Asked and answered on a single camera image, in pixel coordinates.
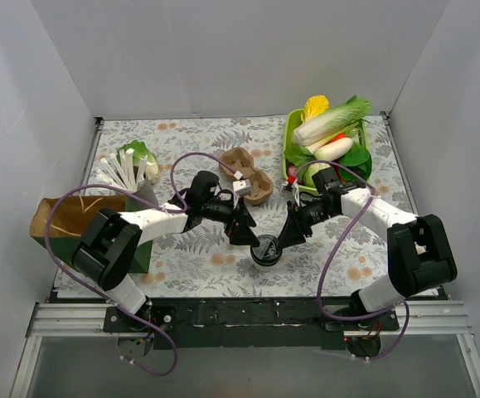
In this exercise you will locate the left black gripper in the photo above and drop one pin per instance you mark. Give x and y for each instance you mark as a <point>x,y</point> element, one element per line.
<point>235,220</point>

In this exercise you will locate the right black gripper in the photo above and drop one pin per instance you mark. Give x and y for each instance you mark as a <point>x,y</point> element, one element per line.
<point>294,220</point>

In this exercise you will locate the white paper coffee cup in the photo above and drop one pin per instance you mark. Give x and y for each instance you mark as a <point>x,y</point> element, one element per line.
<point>265,265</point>

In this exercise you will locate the brown pulp cup carrier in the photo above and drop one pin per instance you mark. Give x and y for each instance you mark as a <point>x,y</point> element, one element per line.
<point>262,186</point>

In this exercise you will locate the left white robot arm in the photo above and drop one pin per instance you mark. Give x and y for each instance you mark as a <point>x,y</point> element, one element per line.
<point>108,246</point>

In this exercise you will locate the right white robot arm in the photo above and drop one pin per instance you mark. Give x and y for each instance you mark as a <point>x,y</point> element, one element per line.
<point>419,256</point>

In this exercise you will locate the purple onion toy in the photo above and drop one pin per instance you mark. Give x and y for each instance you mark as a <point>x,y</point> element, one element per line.
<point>292,173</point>

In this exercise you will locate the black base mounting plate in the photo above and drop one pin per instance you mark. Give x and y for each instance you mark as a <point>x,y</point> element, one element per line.
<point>245,322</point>

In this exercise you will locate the white radish toy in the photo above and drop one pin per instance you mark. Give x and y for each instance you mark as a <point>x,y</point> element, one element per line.
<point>334,150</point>

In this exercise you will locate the green plastic basket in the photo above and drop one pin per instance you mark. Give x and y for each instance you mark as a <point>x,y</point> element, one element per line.
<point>356,131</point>

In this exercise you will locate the red pepper toy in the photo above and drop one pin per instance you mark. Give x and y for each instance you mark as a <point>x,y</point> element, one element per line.
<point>339,136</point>

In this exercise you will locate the small bok choy toy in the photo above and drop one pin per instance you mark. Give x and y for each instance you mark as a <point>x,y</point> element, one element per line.
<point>140,151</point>

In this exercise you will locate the yellow leafy vegetable toy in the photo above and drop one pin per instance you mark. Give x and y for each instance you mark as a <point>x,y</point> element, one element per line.
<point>314,107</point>

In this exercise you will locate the large napa cabbage toy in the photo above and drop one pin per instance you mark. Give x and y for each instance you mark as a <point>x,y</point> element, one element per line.
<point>332,121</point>

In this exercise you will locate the brown green paper bag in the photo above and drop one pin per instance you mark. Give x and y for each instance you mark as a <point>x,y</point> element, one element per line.
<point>73,217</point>

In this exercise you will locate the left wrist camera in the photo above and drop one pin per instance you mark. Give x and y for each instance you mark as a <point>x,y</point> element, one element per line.
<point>242,188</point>

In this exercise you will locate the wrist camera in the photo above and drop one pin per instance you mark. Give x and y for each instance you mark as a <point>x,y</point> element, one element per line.
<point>242,188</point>
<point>291,185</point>

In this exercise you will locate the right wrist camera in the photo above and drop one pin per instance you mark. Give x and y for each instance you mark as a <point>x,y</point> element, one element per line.
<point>291,185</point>

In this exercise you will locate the aluminium frame rail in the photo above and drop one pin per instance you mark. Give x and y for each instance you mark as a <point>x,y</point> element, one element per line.
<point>427,317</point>

